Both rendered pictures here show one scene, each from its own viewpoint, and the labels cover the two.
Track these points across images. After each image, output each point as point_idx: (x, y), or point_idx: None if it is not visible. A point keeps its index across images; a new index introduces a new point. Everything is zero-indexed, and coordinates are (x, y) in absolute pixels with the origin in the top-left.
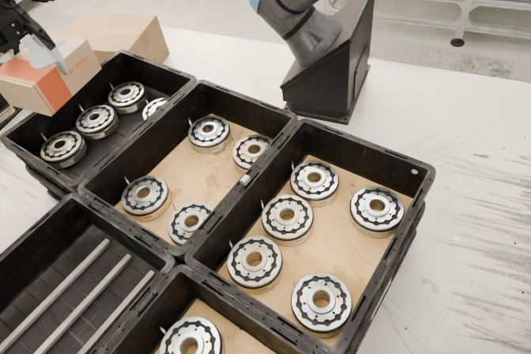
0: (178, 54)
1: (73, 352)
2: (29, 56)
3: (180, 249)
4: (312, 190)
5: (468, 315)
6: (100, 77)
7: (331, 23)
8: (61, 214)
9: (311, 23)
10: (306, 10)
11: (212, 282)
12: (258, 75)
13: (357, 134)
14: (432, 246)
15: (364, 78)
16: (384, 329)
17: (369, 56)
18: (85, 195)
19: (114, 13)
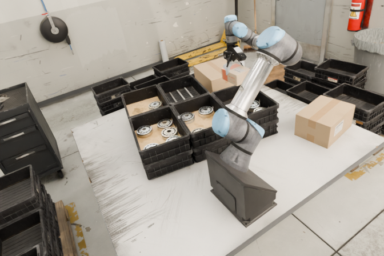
0: (324, 152)
1: (178, 100)
2: (238, 67)
3: (172, 105)
4: (170, 138)
5: (120, 176)
6: (268, 102)
7: (227, 155)
8: (206, 92)
9: (230, 146)
10: (234, 142)
11: (160, 108)
12: (277, 176)
13: (202, 191)
14: (141, 182)
15: (235, 215)
16: (137, 159)
17: (245, 220)
18: (205, 94)
19: (344, 114)
